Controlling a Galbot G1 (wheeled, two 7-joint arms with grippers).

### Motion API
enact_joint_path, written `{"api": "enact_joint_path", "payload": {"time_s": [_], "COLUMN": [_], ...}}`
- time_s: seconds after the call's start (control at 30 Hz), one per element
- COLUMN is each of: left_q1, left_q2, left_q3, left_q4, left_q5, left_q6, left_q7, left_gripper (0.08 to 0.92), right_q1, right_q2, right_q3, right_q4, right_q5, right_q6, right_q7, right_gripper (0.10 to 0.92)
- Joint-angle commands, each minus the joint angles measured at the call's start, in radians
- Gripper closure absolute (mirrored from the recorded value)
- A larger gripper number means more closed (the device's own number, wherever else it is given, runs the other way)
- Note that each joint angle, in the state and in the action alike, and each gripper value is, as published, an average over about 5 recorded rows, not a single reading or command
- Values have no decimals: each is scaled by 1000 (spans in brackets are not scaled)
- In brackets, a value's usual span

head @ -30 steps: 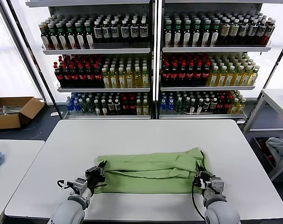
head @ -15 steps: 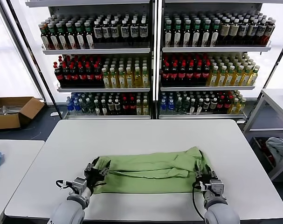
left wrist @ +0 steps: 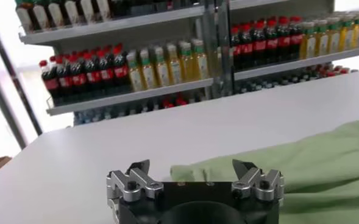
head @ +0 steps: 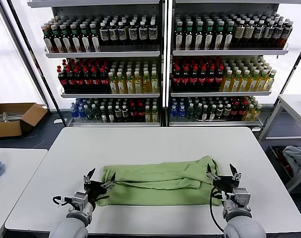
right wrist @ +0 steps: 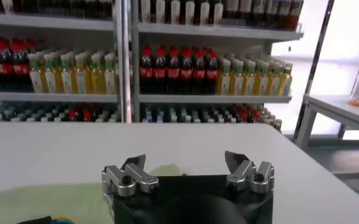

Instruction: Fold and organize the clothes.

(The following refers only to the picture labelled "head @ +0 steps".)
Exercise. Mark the yellow juice bottle green label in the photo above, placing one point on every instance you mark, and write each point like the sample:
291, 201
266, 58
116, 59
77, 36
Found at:
113, 85
154, 115
269, 83
138, 85
261, 83
249, 113
129, 85
147, 115
154, 85
225, 83
121, 85
146, 85
235, 83
252, 83
244, 83
257, 113

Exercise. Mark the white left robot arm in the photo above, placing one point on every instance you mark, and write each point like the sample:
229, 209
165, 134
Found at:
71, 228

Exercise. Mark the dark bottle beige label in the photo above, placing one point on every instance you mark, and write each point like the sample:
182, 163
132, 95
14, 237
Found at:
239, 33
249, 33

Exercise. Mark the blue water bottle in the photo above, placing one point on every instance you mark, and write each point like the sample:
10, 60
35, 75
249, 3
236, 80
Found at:
174, 112
74, 112
182, 112
81, 114

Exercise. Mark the grey blue clothes pile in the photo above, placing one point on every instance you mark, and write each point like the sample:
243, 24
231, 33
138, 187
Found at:
296, 156

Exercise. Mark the red cloth item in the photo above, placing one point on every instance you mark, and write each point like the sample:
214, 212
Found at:
287, 165

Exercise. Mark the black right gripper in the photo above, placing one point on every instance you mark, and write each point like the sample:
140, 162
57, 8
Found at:
225, 183

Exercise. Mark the red cap cola bottle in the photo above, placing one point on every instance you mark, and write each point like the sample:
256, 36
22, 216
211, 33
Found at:
140, 114
96, 83
87, 83
133, 114
63, 83
234, 111
202, 79
218, 79
242, 111
104, 83
210, 79
194, 79
79, 83
185, 79
176, 79
71, 83

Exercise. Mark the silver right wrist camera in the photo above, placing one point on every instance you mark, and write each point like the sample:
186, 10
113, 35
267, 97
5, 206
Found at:
240, 197

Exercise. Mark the dark bottle blue white label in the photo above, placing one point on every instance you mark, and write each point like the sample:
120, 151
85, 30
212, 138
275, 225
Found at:
286, 32
133, 34
122, 34
143, 34
277, 32
104, 34
113, 34
153, 33
258, 32
268, 32

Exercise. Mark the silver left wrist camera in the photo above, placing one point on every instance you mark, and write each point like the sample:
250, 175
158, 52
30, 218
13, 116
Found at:
79, 199

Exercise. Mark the small bottle white label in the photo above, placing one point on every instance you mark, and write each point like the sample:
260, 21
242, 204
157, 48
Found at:
103, 115
212, 114
204, 114
111, 115

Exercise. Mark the clear green water bottle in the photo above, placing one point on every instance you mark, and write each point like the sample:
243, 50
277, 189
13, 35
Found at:
197, 112
96, 115
89, 114
190, 112

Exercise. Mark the grey metal parts bundle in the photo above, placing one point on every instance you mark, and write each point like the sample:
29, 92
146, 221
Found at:
11, 115

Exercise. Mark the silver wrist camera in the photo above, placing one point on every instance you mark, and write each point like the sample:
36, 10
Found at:
240, 197
79, 199

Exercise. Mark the grey metal shelving unit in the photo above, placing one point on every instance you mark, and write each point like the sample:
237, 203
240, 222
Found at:
103, 54
227, 52

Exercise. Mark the dark bottle white cap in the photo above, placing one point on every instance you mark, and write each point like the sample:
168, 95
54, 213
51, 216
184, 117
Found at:
227, 111
118, 114
220, 111
125, 114

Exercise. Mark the small white floor object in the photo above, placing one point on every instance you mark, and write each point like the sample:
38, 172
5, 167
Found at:
58, 121

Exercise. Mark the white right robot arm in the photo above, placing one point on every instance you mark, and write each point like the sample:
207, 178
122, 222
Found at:
242, 228

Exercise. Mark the black window frame post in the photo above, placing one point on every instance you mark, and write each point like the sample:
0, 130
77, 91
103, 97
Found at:
37, 62

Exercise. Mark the brown cardboard box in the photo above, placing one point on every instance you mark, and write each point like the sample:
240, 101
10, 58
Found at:
6, 130

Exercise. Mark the light green polo shirt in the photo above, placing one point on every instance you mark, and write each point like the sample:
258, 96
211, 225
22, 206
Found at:
152, 181

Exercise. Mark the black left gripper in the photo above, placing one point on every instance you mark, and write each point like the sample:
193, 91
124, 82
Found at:
94, 189

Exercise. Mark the grey frame side table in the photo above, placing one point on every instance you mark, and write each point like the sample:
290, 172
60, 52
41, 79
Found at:
292, 100

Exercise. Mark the green cap tea bottle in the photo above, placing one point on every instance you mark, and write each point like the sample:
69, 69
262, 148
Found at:
208, 41
181, 41
96, 44
189, 41
198, 41
77, 44
218, 41
67, 44
227, 41
86, 44
58, 44
49, 44

